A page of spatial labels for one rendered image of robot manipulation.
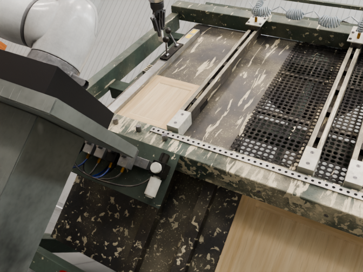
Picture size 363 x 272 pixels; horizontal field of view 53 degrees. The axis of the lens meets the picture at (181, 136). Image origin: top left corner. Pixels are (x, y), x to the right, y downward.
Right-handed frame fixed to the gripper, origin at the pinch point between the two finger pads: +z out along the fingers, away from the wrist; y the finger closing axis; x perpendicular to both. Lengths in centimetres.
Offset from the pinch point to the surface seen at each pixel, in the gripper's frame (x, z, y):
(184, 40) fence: 3.0, 13.0, -21.0
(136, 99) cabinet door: 8.3, 14.9, 40.5
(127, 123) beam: 18, 12, 61
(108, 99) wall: -188, 192, -132
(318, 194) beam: 106, 11, 65
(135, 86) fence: 2.8, 12.9, 33.4
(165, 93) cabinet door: 19.2, 15.2, 29.6
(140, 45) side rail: -19.0, 12.1, -4.6
